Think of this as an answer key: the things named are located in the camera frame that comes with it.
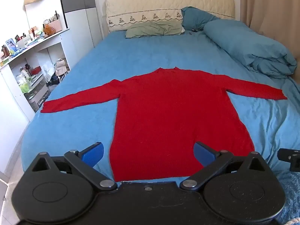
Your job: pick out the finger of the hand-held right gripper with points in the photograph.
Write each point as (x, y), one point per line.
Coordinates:
(291, 157)

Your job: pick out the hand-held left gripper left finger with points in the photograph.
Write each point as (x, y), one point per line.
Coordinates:
(93, 153)

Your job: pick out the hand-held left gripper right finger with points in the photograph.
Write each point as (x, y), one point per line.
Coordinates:
(202, 153)

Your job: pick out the red knit sweater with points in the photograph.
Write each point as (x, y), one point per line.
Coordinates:
(164, 110)

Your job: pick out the blue fluffy rug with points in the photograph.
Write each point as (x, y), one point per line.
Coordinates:
(293, 196)

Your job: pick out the beige cloth bag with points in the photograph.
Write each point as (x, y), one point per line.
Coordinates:
(61, 66)

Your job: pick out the green plastic bag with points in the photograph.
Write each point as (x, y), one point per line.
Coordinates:
(23, 86)

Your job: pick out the red box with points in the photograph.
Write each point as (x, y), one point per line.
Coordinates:
(35, 70)

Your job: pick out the bed with blue sheet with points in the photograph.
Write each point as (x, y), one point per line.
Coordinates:
(140, 51)

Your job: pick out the rolled blue duvet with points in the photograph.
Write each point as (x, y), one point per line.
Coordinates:
(246, 44)

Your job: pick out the white shelf desk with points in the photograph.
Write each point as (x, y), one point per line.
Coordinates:
(50, 38)

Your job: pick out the white and grey wardrobe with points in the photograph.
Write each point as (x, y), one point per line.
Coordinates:
(79, 23)

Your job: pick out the orange plush toy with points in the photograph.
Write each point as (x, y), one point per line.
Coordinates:
(48, 29)

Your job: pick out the pink desk organizer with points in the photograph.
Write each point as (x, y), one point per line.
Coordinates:
(55, 25)

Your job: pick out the green pillow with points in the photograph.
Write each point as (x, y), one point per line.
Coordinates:
(152, 29)

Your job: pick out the brown bottle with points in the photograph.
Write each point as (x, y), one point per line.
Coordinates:
(4, 50)

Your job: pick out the blue printed box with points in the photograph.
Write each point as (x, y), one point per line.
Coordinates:
(10, 45)

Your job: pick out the blue pillow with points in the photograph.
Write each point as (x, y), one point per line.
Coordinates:
(194, 16)

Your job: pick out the beige curtain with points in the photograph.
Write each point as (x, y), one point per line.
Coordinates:
(267, 9)

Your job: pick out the cream quilted headboard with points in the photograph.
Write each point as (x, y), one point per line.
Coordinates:
(152, 4)

